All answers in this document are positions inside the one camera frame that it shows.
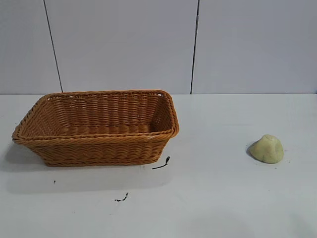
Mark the pale yellow egg yolk pastry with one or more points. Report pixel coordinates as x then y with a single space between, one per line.
267 151

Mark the brown woven wicker basket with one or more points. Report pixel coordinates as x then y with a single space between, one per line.
99 148

